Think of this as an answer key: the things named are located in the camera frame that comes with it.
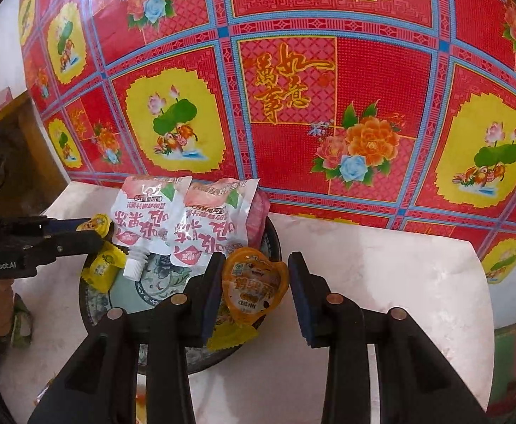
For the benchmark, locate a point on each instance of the red floral wall cloth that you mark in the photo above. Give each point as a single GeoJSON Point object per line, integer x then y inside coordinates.
{"type": "Point", "coordinates": [373, 75]}

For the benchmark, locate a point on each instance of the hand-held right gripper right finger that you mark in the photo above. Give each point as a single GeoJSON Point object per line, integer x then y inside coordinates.
{"type": "Point", "coordinates": [300, 300]}

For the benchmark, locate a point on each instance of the dark patterned plate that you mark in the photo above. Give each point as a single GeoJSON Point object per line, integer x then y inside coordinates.
{"type": "Point", "coordinates": [161, 278]}

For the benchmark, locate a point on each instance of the yellow candy packet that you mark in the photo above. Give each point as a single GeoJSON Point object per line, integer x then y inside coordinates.
{"type": "Point", "coordinates": [101, 267]}
{"type": "Point", "coordinates": [229, 335]}

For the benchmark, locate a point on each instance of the pink spouted jelly pouch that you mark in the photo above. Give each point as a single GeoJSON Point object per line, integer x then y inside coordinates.
{"type": "Point", "coordinates": [143, 216]}
{"type": "Point", "coordinates": [218, 225]}

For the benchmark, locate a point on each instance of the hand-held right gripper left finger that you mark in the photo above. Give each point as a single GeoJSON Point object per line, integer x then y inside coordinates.
{"type": "Point", "coordinates": [211, 304]}

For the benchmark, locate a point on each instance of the wooden cabinet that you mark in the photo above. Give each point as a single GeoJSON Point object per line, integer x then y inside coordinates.
{"type": "Point", "coordinates": [41, 163]}

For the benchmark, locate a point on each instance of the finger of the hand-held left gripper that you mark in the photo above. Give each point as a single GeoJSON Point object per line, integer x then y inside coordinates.
{"type": "Point", "coordinates": [77, 245]}
{"type": "Point", "coordinates": [66, 226]}

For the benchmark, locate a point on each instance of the orange jelly cup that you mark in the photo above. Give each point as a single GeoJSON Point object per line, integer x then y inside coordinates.
{"type": "Point", "coordinates": [96, 223]}
{"type": "Point", "coordinates": [253, 282]}

